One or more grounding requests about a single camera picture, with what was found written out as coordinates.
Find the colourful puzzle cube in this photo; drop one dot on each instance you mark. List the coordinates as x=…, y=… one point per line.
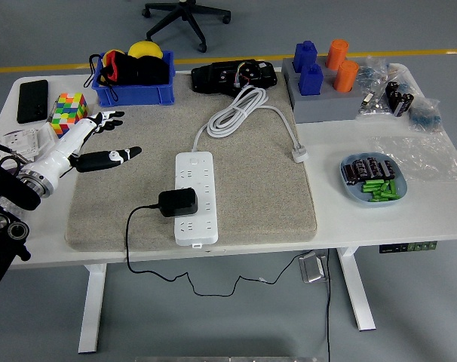
x=68, y=109

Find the green batteries pile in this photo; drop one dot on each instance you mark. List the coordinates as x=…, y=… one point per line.
x=379, y=190

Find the white power strip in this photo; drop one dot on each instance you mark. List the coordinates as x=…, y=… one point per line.
x=194, y=169

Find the black table control panel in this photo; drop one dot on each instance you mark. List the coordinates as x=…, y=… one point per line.
x=407, y=247

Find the bag of blue parts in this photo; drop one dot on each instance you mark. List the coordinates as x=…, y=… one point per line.
x=426, y=117

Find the white table leg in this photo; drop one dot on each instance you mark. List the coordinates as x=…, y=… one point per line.
x=92, y=309
x=354, y=286

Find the blue plastic block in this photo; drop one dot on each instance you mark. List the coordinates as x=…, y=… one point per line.
x=310, y=81
x=304, y=56

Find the grey block holder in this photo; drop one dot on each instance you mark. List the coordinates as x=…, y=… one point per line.
x=326, y=107

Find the grey-brown mat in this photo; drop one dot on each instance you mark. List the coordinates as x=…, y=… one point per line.
x=258, y=196

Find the black plug adapter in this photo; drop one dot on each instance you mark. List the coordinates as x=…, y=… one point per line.
x=177, y=202

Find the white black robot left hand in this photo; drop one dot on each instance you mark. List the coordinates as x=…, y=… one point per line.
x=62, y=151

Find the empty clear plastic bag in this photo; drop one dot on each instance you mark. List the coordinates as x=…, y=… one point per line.
x=421, y=158

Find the white wall socket panel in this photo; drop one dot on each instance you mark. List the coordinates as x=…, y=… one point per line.
x=21, y=143

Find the blue plastic bin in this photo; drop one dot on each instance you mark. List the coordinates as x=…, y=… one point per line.
x=138, y=96

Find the silver metal pedal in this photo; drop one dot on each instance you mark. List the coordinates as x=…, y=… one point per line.
x=313, y=268

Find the black phone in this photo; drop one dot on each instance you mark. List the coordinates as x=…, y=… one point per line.
x=32, y=102

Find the clear bag of metal parts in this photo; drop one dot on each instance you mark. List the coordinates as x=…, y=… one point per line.
x=375, y=107

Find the orange cylinder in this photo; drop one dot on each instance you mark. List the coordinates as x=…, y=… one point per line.
x=345, y=77
x=337, y=54

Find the black capacitors bundle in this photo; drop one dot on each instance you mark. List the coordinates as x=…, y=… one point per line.
x=398, y=100

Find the light blue plate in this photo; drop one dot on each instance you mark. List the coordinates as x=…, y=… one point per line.
x=349, y=192

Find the yellow ball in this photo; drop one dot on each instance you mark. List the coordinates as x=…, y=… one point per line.
x=143, y=49

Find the black electronic device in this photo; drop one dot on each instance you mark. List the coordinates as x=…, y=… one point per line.
x=213, y=77

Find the black office chair base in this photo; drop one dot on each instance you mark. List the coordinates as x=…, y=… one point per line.
x=183, y=19

